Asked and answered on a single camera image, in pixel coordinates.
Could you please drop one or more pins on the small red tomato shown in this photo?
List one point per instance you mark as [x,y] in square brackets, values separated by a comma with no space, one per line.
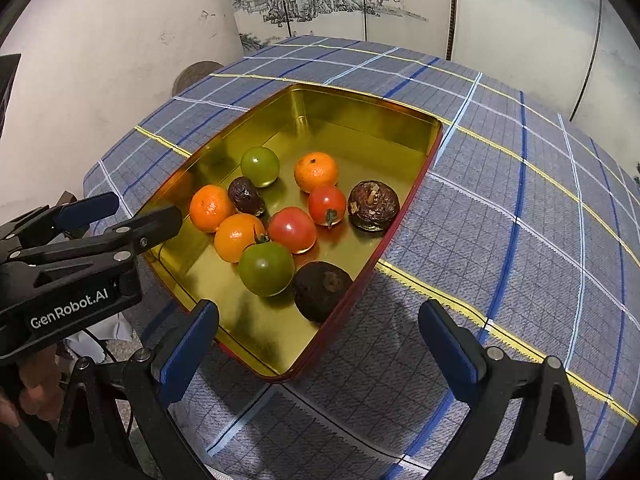
[327,204]

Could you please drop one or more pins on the red and gold tin box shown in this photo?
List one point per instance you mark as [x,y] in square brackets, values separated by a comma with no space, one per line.
[325,125]

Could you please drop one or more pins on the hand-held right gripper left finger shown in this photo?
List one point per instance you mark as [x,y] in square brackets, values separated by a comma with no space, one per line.
[187,351]

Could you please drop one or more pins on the green tomato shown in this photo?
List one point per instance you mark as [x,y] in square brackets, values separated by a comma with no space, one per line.
[260,166]
[266,270]

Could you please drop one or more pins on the blue plaid tablecloth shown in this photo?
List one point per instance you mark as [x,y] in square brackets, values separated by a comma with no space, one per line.
[500,260]

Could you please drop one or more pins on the person's left hand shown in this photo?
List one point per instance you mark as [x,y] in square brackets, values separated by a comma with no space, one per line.
[40,385]

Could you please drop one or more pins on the large red tomato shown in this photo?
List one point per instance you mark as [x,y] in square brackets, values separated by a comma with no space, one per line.
[294,230]

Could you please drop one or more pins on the round wooden stool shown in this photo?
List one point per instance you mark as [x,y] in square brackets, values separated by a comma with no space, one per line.
[197,75]

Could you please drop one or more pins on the small brown passion fruit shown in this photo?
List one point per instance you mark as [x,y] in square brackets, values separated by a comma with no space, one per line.
[246,196]

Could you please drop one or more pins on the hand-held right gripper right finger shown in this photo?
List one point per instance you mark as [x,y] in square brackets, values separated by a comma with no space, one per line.
[450,346]

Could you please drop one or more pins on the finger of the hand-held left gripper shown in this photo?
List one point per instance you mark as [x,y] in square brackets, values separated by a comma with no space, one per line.
[85,210]
[145,229]

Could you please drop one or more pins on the orange mandarin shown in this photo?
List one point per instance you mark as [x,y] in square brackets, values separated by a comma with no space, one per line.
[211,208]
[237,240]
[316,172]

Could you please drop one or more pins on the ink painting folding screen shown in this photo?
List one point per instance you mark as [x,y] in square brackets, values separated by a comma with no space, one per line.
[500,10]

